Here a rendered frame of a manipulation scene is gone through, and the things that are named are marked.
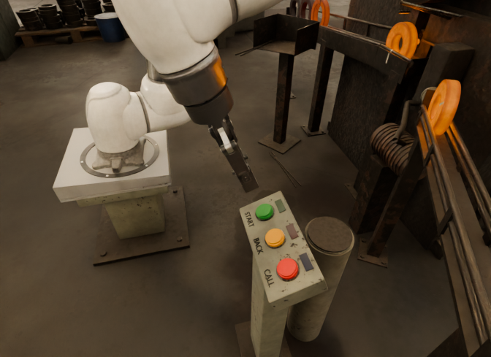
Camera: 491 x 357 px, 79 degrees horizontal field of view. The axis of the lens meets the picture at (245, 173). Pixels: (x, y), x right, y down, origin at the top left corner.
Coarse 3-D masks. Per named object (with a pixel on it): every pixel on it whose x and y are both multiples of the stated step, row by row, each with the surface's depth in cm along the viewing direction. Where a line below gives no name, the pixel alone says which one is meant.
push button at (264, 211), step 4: (264, 204) 68; (268, 204) 68; (256, 208) 69; (260, 208) 68; (264, 208) 67; (268, 208) 67; (272, 208) 67; (256, 212) 67; (260, 212) 67; (264, 212) 67; (268, 212) 66; (272, 212) 67; (260, 216) 67; (264, 216) 66; (268, 216) 66
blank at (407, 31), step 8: (400, 24) 114; (408, 24) 111; (392, 32) 119; (400, 32) 115; (408, 32) 110; (416, 32) 110; (392, 40) 120; (408, 40) 111; (416, 40) 110; (392, 48) 121; (408, 48) 111; (408, 56) 114
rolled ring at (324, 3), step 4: (316, 0) 172; (320, 0) 168; (324, 0) 167; (316, 4) 173; (320, 4) 169; (324, 4) 166; (328, 4) 166; (312, 8) 179; (316, 8) 177; (324, 8) 166; (328, 8) 166; (312, 12) 180; (316, 12) 179; (324, 12) 166; (328, 12) 166; (312, 16) 180; (316, 16) 180; (324, 16) 167; (328, 16) 167; (316, 20) 181; (324, 20) 168; (328, 20) 169; (320, 24) 173; (324, 24) 170
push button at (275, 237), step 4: (268, 232) 63; (272, 232) 62; (276, 232) 62; (280, 232) 62; (268, 236) 62; (272, 236) 62; (276, 236) 62; (280, 236) 61; (268, 240) 61; (272, 240) 61; (276, 240) 61; (280, 240) 61; (268, 244) 61; (272, 244) 61; (276, 244) 61; (280, 244) 61
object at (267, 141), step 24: (264, 24) 158; (288, 24) 161; (312, 24) 145; (264, 48) 156; (288, 48) 154; (312, 48) 158; (288, 72) 162; (288, 96) 173; (264, 144) 192; (288, 144) 192
